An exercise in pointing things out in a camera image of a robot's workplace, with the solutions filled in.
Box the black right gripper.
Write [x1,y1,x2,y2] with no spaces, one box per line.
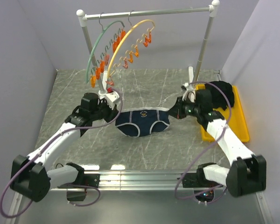
[167,96,201,119]

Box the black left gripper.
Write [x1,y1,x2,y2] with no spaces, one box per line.
[91,98,120,124]

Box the pink end clothespin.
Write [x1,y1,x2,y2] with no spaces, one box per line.
[106,77,114,86]

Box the navy blue underwear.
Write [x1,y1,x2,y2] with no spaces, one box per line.
[115,107,170,138]

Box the yellow clip hanger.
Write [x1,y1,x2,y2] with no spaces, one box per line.
[106,19,155,79]

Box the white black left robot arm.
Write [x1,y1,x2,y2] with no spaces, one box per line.
[8,89,123,202]

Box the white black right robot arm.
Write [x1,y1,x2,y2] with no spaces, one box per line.
[168,89,266,197]

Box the green clip hanger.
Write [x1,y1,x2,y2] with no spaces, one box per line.
[79,13,125,91]

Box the black garment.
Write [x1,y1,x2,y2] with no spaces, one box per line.
[205,81,235,111]

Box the yellow plastic tray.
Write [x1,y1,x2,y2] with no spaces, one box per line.
[196,84,250,143]

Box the metal clothes rack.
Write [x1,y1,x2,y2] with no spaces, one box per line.
[76,0,221,94]

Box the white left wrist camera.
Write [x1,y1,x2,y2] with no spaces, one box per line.
[98,89,121,109]

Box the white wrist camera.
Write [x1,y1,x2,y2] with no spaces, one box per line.
[98,89,121,109]
[181,83,196,102]

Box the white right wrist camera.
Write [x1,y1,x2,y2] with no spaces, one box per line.
[181,83,196,102]

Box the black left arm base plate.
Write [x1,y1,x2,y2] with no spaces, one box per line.
[57,174,101,207]

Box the aluminium rail frame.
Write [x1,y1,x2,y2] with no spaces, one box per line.
[8,170,273,224]

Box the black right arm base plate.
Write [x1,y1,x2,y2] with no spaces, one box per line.
[179,172,222,188]

